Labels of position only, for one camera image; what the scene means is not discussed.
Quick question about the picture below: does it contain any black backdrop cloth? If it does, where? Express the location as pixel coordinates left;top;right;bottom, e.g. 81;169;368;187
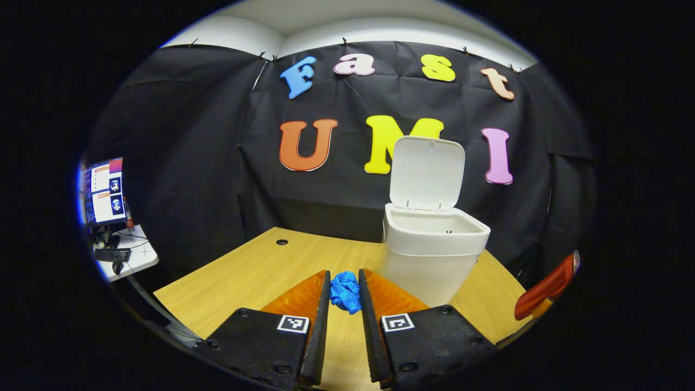
81;39;598;283

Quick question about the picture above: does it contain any wooden desktop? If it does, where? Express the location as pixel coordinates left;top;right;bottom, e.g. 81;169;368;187
154;227;526;391

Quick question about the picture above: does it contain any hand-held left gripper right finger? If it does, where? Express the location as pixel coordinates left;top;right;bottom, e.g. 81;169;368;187
357;268;496;389

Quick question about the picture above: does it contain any black keyboard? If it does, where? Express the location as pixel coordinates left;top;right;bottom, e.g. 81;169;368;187
94;248;132;263

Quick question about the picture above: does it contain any blue paper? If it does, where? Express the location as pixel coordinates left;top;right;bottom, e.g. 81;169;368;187
330;271;362;315

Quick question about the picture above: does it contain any white desktop garbage bin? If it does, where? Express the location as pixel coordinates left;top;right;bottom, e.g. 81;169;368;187
382;136;491;308

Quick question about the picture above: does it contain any computer monitor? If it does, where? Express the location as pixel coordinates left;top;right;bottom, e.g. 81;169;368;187
80;157;127;227

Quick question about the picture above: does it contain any red pop can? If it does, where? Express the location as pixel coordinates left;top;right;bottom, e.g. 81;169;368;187
514;250;580;321

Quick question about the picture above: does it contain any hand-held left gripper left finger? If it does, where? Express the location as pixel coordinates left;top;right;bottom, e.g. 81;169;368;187
195;270;332;390

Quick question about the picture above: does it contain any white side table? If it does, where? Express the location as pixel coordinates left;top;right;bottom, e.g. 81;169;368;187
93;224;160;283

